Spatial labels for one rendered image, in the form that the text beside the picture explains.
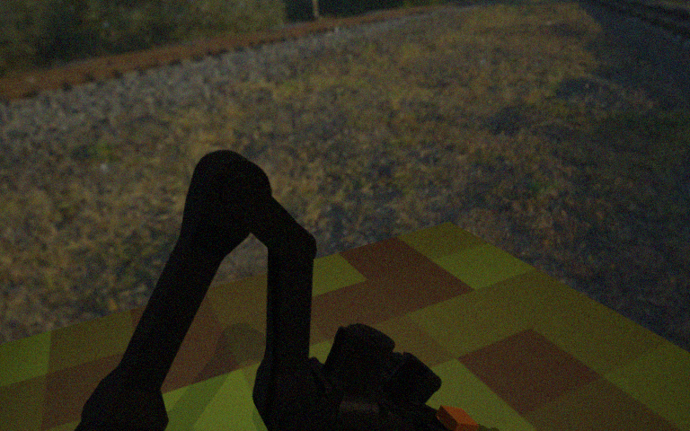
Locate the orange block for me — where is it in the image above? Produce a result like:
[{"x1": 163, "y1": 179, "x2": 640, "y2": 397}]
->
[{"x1": 436, "y1": 405, "x2": 479, "y2": 431}]

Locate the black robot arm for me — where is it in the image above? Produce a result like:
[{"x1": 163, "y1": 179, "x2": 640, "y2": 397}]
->
[{"x1": 74, "y1": 150, "x2": 441, "y2": 431}]

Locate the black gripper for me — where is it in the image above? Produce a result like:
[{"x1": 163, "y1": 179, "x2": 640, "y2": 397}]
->
[{"x1": 367, "y1": 391, "x2": 454, "y2": 431}]

